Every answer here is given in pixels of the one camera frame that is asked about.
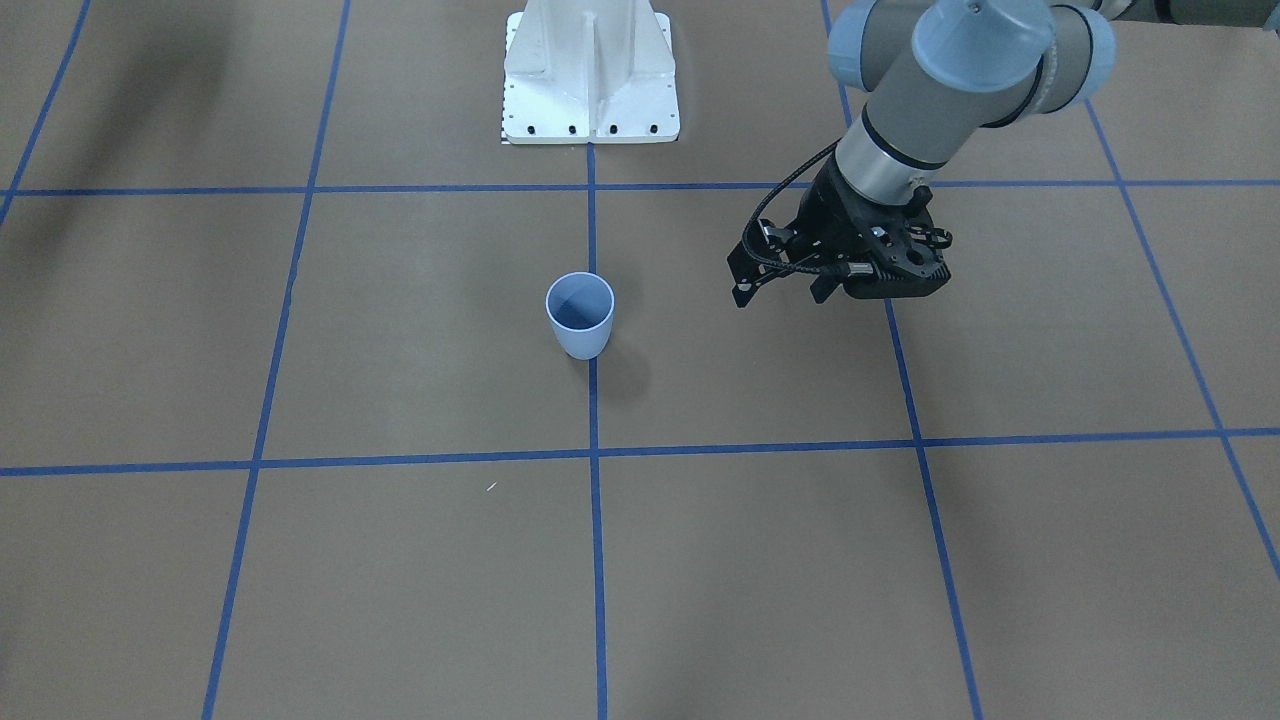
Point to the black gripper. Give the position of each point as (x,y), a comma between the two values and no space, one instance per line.
(826,218)

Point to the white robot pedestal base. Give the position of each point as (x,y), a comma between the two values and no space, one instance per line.
(579,72)

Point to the light blue cup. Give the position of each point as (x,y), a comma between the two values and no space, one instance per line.
(580,309)

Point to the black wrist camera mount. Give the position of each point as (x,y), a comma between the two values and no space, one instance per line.
(903,247)

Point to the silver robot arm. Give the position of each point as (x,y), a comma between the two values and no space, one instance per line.
(933,73)

